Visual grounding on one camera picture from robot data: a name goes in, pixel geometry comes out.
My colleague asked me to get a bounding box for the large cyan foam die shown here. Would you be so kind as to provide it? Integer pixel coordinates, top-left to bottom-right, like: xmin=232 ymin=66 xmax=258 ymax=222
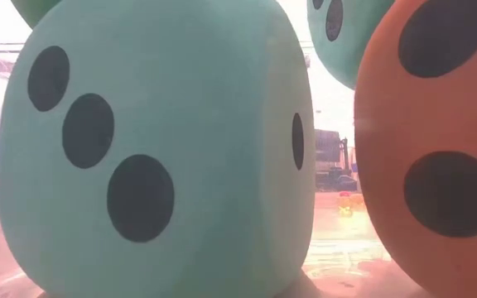
xmin=306 ymin=0 xmax=396 ymax=91
xmin=0 ymin=0 xmax=317 ymax=298

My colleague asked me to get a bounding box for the large orange foam die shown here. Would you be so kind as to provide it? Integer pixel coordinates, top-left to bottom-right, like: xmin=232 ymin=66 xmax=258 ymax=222
xmin=353 ymin=0 xmax=477 ymax=298

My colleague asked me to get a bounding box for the large green foam die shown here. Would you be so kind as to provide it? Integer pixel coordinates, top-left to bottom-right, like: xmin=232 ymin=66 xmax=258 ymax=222
xmin=9 ymin=0 xmax=64 ymax=29

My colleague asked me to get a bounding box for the black background monitor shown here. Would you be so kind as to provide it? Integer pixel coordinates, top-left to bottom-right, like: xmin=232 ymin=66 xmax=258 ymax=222
xmin=315 ymin=128 xmax=344 ymax=165

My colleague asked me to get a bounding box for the small yellow die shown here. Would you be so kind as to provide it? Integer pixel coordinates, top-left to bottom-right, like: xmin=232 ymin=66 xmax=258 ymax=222
xmin=337 ymin=197 xmax=354 ymax=217

